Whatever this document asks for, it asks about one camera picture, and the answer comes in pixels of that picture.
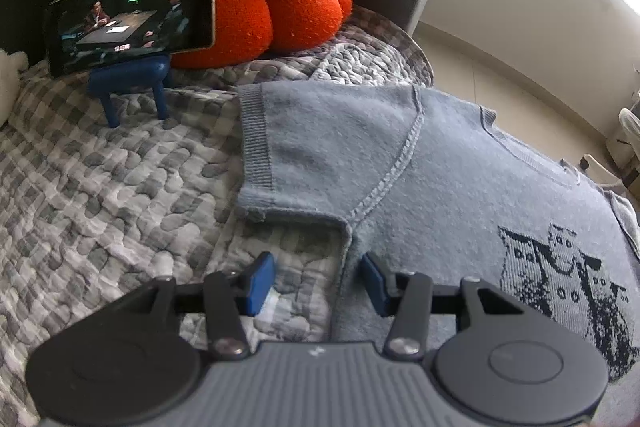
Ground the smartphone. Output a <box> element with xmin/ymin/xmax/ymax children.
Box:
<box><xmin>44</xmin><ymin>0</ymin><xmax>217</xmax><ymax>78</ymax></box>

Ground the white office chair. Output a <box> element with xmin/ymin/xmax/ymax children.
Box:
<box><xmin>580</xmin><ymin>89</ymin><xmax>640</xmax><ymax>195</ymax></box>

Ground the grey checkered quilted blanket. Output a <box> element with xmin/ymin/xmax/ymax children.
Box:
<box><xmin>0</xmin><ymin>2</ymin><xmax>436</xmax><ymax>427</ymax></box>

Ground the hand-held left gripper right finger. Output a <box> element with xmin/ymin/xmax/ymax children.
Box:
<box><xmin>361</xmin><ymin>252</ymin><xmax>523</xmax><ymax>359</ymax></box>

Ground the grey knit sweater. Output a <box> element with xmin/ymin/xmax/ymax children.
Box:
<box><xmin>235</xmin><ymin>82</ymin><xmax>640</xmax><ymax>427</ymax></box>

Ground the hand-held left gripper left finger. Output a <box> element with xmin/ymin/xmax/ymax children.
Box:
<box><xmin>122</xmin><ymin>252</ymin><xmax>276</xmax><ymax>361</ymax></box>

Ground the white plush toy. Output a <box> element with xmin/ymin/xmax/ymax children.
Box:
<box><xmin>0</xmin><ymin>49</ymin><xmax>28</xmax><ymax>128</ymax></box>

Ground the blue phone stand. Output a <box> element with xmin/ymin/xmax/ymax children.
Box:
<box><xmin>87</xmin><ymin>56</ymin><xmax>173</xmax><ymax>128</ymax></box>

